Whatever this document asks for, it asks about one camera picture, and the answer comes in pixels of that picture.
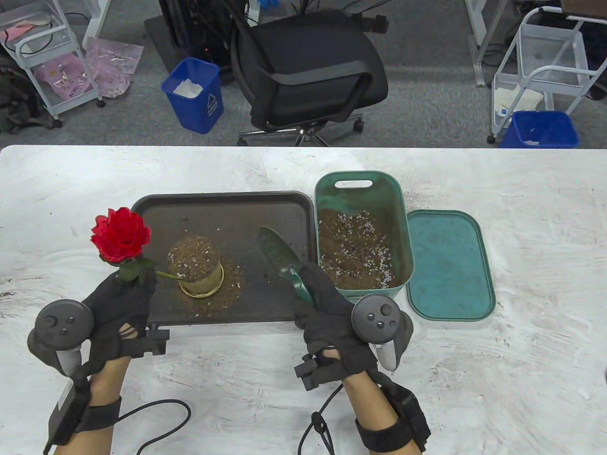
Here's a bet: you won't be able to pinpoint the person's left hand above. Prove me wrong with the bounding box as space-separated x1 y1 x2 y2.
81 269 158 377

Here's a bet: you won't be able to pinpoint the person's right hand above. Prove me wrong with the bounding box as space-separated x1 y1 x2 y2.
290 262 380 391

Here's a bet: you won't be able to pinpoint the red artificial rose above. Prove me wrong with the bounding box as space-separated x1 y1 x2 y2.
91 207 180 285

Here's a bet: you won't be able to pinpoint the brown potting mix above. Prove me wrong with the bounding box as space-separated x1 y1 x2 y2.
318 209 397 290
167 236 221 280

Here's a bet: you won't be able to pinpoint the green garden trowel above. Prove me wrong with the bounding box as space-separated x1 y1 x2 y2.
258 225 317 308

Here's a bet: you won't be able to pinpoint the potting mix crumbs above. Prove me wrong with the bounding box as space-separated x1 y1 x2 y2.
159 254 247 319

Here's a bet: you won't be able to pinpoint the teal plastic lid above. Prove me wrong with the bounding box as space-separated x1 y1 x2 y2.
406 210 497 322

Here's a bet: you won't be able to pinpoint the person's left forearm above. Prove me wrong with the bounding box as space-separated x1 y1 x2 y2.
55 355 133 455

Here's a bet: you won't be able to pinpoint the grey and white hand controller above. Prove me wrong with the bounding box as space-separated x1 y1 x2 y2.
352 294 414 371

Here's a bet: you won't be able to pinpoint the teal plastic storage box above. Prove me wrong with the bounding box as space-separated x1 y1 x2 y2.
315 172 415 304

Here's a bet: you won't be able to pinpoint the brown plastic tray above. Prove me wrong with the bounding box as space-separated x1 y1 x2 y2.
130 191 319 328

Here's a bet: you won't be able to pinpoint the blue bin with white symbol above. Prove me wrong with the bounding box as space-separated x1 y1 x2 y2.
161 57 224 135

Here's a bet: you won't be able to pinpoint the crumpled white paper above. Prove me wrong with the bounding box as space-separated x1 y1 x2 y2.
173 80 204 99

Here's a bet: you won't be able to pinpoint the dark fabric bag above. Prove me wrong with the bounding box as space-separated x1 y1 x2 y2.
0 50 62 135

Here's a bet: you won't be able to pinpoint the pink plastic bag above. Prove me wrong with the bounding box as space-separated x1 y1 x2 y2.
36 53 95 100
85 37 144 99

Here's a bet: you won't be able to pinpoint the black office chair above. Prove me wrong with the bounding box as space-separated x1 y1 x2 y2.
231 9 389 147

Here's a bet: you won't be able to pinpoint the white desk leg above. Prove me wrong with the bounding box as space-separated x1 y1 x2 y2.
465 0 508 87
83 0 124 50

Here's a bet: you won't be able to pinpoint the black computer tower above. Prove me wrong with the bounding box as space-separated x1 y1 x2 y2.
159 0 249 67

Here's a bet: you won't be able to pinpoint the plain blue bin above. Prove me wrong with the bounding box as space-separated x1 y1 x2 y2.
499 110 581 149

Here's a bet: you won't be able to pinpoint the white box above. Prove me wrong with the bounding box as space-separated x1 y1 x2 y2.
493 88 543 119

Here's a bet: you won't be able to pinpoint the white mesh rolling cart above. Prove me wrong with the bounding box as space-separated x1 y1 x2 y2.
487 7 607 144

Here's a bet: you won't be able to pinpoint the brown cardboard box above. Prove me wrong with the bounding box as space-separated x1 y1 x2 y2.
560 0 607 19

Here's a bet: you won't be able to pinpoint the black cable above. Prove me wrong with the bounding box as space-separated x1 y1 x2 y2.
298 384 344 455
116 400 192 455

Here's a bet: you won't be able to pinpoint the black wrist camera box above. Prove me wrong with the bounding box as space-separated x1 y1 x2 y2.
44 382 123 451

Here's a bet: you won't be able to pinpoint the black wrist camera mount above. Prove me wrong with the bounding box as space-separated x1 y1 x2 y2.
355 379 431 453

